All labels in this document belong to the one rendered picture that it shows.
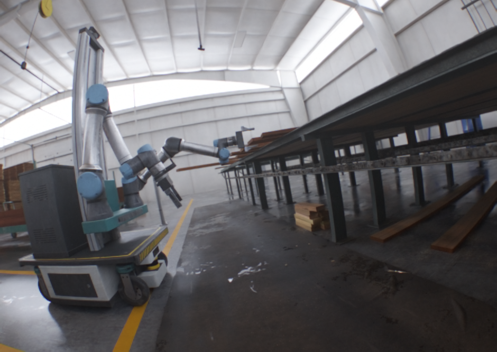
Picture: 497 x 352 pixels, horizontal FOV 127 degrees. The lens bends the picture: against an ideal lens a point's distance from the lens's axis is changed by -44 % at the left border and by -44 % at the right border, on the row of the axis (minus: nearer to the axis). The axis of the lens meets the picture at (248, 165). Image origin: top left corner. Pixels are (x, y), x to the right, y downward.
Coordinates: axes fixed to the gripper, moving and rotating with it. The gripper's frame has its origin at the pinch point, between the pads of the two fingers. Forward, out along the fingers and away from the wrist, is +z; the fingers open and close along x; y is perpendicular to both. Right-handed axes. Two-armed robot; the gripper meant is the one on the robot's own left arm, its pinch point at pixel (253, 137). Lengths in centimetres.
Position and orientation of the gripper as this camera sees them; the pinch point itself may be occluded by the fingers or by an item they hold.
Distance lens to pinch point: 175.3
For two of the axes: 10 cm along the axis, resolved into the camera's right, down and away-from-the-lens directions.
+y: -0.5, 0.4, 10.0
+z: 9.8, -1.8, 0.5
